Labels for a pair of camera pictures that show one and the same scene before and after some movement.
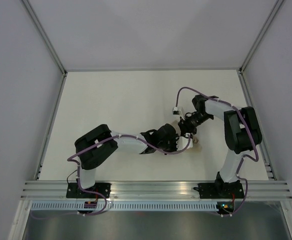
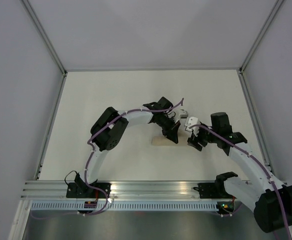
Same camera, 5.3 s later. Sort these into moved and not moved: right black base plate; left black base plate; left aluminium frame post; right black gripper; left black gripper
Moved: left black gripper; right black gripper
Not moved: left aluminium frame post; right black base plate; left black base plate
